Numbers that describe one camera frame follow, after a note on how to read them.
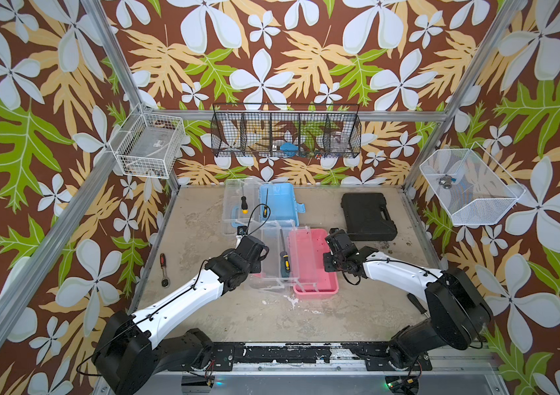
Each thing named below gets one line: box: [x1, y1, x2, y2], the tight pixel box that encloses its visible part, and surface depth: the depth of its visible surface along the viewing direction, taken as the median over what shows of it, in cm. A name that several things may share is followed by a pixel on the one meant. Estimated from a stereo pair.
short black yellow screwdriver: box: [240, 186, 250, 215], surface depth 100 cm
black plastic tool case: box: [340, 192, 398, 242], surface depth 106 cm
